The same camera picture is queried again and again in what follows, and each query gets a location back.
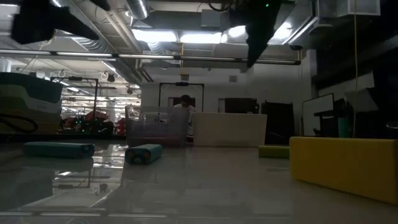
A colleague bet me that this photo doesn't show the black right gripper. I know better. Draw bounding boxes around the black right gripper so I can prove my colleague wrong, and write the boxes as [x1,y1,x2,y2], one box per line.
[229,0,282,68]

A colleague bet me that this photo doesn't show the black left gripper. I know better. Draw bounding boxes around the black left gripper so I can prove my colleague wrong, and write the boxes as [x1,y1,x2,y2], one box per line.
[11,0,110,45]

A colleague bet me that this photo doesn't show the light green block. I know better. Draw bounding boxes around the light green block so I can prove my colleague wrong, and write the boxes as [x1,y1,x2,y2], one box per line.
[258,145,290,159]

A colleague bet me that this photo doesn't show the teal block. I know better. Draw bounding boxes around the teal block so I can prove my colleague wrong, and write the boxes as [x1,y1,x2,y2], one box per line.
[24,141,96,160]
[124,143,164,166]

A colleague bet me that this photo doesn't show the long yellow block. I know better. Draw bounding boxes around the long yellow block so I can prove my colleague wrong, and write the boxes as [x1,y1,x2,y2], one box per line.
[289,136,398,205]

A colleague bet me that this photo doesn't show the white ceiling box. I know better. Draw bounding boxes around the white ceiling box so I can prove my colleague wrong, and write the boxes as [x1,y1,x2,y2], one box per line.
[201,8,231,30]

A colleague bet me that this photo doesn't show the ceiling light panel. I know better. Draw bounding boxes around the ceiling light panel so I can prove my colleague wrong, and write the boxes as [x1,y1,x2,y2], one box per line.
[132,28,178,44]
[179,30,223,45]

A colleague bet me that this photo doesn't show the dark cabinet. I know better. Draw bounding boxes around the dark cabinet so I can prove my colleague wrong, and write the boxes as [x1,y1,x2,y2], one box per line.
[260,100,295,146]

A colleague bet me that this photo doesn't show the person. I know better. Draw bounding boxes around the person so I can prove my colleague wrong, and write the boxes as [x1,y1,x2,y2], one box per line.
[174,94,197,116]

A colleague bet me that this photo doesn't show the whiteboard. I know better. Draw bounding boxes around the whiteboard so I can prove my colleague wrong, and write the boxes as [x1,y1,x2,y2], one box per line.
[302,92,336,138]

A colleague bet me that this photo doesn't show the teal plastic bin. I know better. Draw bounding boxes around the teal plastic bin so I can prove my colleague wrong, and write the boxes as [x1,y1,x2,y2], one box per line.
[0,72,64,104]

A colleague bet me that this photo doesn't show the red equipment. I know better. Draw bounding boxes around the red equipment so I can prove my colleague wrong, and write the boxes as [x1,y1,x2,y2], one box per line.
[58,109,127,136]

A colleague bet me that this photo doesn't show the pale grey plastic bin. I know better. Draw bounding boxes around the pale grey plastic bin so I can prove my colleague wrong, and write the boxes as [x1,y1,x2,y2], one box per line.
[0,83,63,114]

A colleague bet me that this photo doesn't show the yellow plastic bin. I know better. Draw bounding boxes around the yellow plastic bin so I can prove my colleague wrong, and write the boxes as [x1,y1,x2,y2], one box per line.
[0,108,62,135]

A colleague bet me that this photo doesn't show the teal container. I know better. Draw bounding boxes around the teal container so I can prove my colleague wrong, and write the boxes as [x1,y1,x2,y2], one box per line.
[338,117,351,139]

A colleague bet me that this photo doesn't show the grey translucent plastic bin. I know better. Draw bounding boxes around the grey translucent plastic bin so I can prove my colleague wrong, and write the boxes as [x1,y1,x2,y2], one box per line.
[125,105,191,147]

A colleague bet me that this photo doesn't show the silver ventilation duct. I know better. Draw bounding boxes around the silver ventilation duct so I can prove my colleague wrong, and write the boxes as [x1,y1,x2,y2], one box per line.
[49,0,150,83]

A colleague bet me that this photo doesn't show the horizontal metal rail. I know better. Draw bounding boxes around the horizontal metal rail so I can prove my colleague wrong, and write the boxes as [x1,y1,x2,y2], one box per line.
[0,49,302,66]

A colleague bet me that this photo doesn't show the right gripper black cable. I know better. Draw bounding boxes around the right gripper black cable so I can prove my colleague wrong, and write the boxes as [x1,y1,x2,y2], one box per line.
[207,0,233,12]

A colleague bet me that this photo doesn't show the dark wall screen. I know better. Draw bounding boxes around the dark wall screen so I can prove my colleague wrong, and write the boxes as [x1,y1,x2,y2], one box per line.
[218,97,259,114]

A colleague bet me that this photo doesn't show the black station frame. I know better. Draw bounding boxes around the black station frame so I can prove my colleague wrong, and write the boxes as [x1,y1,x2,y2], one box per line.
[158,82,205,113]

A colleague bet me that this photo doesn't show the hanging yellow cable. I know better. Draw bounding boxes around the hanging yellow cable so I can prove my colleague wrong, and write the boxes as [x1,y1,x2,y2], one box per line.
[352,15,359,138]

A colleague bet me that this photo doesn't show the black table frame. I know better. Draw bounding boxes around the black table frame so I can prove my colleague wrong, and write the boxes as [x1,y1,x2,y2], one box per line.
[0,133,127,141]

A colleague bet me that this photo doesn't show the black looped cable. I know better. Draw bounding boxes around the black looped cable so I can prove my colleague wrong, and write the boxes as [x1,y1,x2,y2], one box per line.
[0,113,39,134]

